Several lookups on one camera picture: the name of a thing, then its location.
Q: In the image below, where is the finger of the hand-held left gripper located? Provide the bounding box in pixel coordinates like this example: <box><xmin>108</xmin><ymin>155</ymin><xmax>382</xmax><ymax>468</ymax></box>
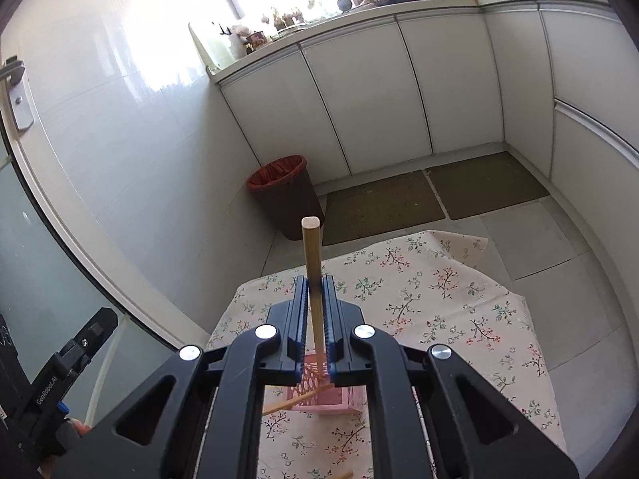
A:
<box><xmin>54</xmin><ymin>308</ymin><xmax>119</xmax><ymax>385</ymax></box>

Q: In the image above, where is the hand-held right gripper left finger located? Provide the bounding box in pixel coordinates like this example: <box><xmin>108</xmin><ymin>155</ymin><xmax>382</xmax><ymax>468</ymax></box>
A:
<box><xmin>52</xmin><ymin>275</ymin><xmax>308</xmax><ymax>479</ymax></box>

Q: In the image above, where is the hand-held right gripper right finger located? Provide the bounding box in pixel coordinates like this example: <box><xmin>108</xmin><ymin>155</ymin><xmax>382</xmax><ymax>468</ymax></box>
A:
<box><xmin>323</xmin><ymin>274</ymin><xmax>580</xmax><ymax>479</ymax></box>

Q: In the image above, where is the wooden chopstick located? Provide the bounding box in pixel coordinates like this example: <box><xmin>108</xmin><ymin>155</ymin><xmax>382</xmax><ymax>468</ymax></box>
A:
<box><xmin>262</xmin><ymin>383</ymin><xmax>333</xmax><ymax>416</ymax></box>
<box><xmin>301</xmin><ymin>216</ymin><xmax>331</xmax><ymax>387</ymax></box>

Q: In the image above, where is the pink plastic basket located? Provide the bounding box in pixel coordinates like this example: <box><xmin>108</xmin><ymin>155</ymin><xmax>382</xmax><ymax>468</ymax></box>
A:
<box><xmin>290</xmin><ymin>352</ymin><xmax>363</xmax><ymax>416</ymax></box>

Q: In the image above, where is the floral tablecloth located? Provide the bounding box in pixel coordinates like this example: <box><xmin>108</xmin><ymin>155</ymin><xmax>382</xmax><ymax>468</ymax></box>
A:
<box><xmin>204</xmin><ymin>230</ymin><xmax>567</xmax><ymax>479</ymax></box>

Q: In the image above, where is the frosted glass door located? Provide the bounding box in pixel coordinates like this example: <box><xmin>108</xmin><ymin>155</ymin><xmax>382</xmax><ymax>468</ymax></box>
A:
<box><xmin>0</xmin><ymin>40</ymin><xmax>210</xmax><ymax>430</ymax></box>

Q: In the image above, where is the brown trash bin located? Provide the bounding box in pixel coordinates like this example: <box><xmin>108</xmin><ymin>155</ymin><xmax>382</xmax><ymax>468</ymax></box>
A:
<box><xmin>246</xmin><ymin>154</ymin><xmax>326</xmax><ymax>241</ymax></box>

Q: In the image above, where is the olive floor mat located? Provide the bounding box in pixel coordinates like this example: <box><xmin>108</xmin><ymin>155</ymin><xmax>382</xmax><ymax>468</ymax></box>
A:
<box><xmin>424</xmin><ymin>151</ymin><xmax>550</xmax><ymax>220</ymax></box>
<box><xmin>322</xmin><ymin>170</ymin><xmax>446</xmax><ymax>246</ymax></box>

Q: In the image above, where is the white kitchen cabinet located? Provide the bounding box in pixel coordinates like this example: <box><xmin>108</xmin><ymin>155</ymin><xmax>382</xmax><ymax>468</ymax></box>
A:
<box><xmin>210</xmin><ymin>0</ymin><xmax>639</xmax><ymax>280</ymax></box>

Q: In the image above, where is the white cutting board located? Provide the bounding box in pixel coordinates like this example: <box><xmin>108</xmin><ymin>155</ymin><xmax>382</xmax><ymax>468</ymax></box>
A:
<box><xmin>189</xmin><ymin>22</ymin><xmax>238</xmax><ymax>71</ymax></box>

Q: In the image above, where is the metal door handle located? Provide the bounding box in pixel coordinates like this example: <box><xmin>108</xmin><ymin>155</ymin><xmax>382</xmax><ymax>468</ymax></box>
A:
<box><xmin>0</xmin><ymin>58</ymin><xmax>35</xmax><ymax>131</ymax></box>

